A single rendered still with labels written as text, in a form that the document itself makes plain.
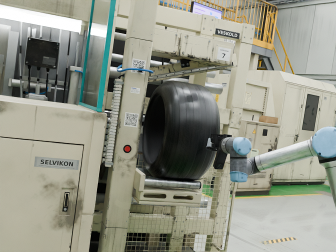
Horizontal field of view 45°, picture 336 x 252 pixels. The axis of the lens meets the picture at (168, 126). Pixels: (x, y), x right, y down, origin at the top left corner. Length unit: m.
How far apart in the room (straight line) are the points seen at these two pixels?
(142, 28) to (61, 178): 1.06
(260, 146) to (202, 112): 4.93
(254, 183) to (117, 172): 5.03
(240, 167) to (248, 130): 4.99
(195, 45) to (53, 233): 1.55
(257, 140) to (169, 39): 4.61
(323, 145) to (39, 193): 1.05
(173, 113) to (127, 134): 0.29
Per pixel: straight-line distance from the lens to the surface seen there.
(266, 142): 7.16
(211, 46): 2.67
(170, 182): 2.26
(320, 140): 1.65
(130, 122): 2.22
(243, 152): 1.75
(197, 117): 2.14
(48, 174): 1.48
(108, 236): 2.34
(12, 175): 1.48
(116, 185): 2.26
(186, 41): 2.60
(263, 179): 7.27
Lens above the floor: 1.33
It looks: 3 degrees down
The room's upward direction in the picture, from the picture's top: 8 degrees clockwise
